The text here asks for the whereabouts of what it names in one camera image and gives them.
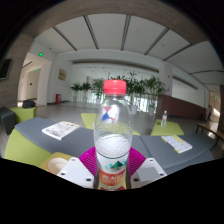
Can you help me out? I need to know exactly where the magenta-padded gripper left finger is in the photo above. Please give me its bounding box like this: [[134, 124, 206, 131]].
[[56, 146, 99, 190]]

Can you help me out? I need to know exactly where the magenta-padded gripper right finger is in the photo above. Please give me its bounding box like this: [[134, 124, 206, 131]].
[[127, 147, 168, 190]]

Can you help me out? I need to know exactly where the clear red-capped water bottle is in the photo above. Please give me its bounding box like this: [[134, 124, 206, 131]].
[[93, 79, 134, 192]]

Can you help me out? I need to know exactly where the small clear water bottle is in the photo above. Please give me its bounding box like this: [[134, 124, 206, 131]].
[[160, 110, 168, 128]]

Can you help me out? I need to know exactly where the red floral mug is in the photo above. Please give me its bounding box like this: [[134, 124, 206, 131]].
[[46, 157, 70, 175]]

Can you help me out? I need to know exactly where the yellow and white booklet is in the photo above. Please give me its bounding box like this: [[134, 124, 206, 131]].
[[161, 134, 193, 155]]

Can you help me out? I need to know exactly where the white magazine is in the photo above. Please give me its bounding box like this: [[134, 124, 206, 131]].
[[41, 120, 81, 141]]

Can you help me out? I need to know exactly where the brown wooden reception counter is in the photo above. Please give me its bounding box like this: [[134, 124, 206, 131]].
[[156, 94, 207, 121]]

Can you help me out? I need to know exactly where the long wooden bench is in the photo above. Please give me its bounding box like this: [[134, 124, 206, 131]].
[[195, 122, 224, 143]]

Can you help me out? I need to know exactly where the black chair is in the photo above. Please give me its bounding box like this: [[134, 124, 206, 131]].
[[21, 99, 37, 109]]

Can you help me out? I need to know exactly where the group of potted green plants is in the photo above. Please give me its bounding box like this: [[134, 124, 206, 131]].
[[70, 71, 167, 116]]

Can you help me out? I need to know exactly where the person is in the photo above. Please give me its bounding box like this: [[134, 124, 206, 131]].
[[206, 104, 214, 123]]

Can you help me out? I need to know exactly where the dark grey seat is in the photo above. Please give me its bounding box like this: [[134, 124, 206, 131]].
[[0, 106, 17, 135]]

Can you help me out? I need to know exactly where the framed wall picture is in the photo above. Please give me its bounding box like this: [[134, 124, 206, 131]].
[[58, 68, 68, 82]]

